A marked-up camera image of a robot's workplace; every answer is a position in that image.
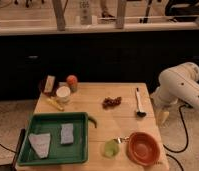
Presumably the dark red grape bunch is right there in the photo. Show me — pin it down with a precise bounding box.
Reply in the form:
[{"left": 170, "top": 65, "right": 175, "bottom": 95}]
[{"left": 102, "top": 97, "right": 122, "bottom": 109}]

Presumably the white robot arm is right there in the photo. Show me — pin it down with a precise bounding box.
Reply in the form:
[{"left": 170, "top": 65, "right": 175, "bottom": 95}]
[{"left": 151, "top": 62, "right": 199, "bottom": 125}]

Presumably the black and white spoon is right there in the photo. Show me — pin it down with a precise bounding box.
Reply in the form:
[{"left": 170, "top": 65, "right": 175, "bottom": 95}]
[{"left": 135, "top": 88, "right": 146, "bottom": 117}]

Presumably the orange bowl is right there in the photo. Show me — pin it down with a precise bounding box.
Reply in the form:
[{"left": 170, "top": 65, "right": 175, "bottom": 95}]
[{"left": 127, "top": 132, "right": 160, "bottom": 166}]

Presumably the green measuring cup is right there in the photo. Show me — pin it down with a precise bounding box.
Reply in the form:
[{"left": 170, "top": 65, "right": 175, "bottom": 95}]
[{"left": 103, "top": 137, "right": 129, "bottom": 158}]

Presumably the green chili pepper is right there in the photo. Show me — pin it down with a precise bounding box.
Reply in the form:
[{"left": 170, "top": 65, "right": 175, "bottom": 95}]
[{"left": 88, "top": 116, "right": 97, "bottom": 128}]

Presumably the blue-grey sponge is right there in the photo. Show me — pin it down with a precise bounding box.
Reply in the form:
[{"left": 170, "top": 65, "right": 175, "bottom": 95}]
[{"left": 61, "top": 123, "right": 74, "bottom": 144}]

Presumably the white cup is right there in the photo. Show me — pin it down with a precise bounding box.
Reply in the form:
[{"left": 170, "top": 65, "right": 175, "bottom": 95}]
[{"left": 56, "top": 86, "right": 71, "bottom": 102}]

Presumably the green plastic tray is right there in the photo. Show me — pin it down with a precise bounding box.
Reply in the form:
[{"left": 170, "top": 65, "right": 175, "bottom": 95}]
[{"left": 17, "top": 112, "right": 88, "bottom": 166}]

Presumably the grey sponge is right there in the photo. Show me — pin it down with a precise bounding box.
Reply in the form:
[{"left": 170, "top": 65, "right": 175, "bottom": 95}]
[{"left": 28, "top": 133, "right": 51, "bottom": 158}]

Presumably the black cable on floor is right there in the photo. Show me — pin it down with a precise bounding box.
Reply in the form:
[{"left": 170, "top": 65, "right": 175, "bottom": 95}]
[{"left": 163, "top": 104, "right": 191, "bottom": 171}]

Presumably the right wooden post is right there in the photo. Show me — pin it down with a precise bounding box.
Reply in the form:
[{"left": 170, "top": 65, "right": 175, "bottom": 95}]
[{"left": 115, "top": 0, "right": 126, "bottom": 29}]

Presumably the wooden post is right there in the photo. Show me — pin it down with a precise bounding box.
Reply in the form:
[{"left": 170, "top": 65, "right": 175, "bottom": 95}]
[
  {"left": 52, "top": 0, "right": 66, "bottom": 31},
  {"left": 115, "top": 0, "right": 126, "bottom": 29}
]

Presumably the left wooden post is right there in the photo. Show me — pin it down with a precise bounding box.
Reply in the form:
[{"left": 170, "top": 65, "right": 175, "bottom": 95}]
[{"left": 52, "top": 0, "right": 66, "bottom": 31}]

